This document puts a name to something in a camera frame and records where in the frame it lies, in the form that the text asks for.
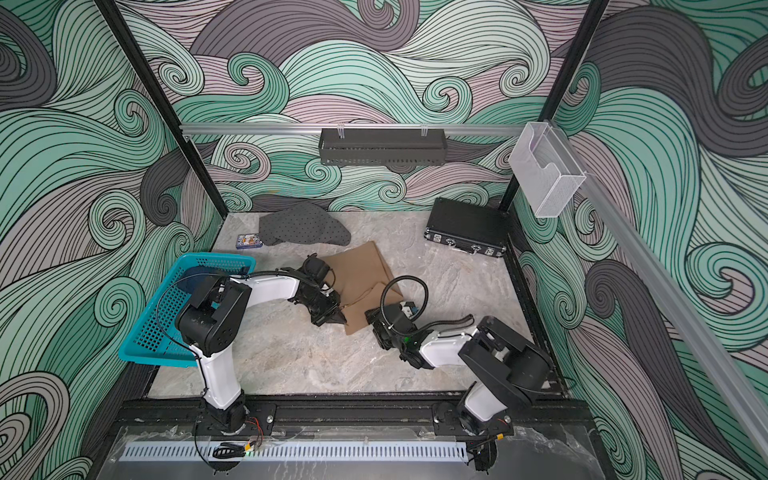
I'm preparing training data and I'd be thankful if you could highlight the grey dotted skirt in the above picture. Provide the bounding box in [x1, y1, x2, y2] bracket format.
[258, 203, 352, 246]

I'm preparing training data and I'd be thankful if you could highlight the tan brown skirt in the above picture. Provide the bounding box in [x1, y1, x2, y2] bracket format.
[322, 241, 394, 336]

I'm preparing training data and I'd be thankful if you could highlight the clear plastic wall bin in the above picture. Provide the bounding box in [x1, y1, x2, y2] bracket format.
[509, 121, 586, 218]

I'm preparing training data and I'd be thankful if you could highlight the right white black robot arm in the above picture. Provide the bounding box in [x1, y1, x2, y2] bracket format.
[366, 275, 555, 435]

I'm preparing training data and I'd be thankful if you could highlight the aluminium rail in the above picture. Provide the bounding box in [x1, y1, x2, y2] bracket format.
[548, 122, 768, 463]
[179, 122, 525, 137]

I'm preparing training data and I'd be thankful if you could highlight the small playing card box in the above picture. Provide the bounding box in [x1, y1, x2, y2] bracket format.
[235, 233, 263, 250]

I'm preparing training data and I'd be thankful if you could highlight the black perforated wall shelf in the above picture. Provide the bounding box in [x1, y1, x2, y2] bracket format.
[318, 129, 448, 167]

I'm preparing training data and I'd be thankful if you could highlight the black left corner post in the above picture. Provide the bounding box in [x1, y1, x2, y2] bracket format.
[94, 0, 229, 219]

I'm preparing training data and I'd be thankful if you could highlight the black right corner post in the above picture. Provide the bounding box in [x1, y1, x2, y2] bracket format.
[499, 1, 609, 214]

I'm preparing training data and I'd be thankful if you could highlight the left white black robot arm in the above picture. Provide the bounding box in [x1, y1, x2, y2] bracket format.
[171, 254, 346, 432]

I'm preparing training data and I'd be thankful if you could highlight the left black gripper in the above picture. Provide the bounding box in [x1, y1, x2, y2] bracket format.
[300, 290, 348, 326]

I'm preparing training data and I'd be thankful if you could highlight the teal plastic basket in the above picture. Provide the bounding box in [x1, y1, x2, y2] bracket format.
[119, 252, 256, 368]

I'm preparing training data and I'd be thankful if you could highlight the blue denim skirt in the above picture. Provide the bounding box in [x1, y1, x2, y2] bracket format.
[176, 266, 213, 293]

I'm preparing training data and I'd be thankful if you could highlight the black hard case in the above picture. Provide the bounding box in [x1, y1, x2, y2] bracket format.
[424, 198, 507, 257]

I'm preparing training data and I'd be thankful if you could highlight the aluminium right rail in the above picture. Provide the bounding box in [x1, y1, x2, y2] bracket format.
[548, 122, 768, 463]

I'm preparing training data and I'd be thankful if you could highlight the white slotted cable duct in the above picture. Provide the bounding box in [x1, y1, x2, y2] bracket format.
[118, 441, 469, 463]

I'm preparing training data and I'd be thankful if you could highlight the aluminium back rail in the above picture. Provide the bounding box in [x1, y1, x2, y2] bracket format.
[179, 122, 525, 137]

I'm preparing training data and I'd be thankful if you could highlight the black corner post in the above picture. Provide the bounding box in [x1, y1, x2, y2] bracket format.
[499, 1, 609, 214]
[94, 0, 229, 219]

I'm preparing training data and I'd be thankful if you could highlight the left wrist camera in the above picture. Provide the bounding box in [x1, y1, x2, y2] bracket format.
[301, 254, 332, 287]

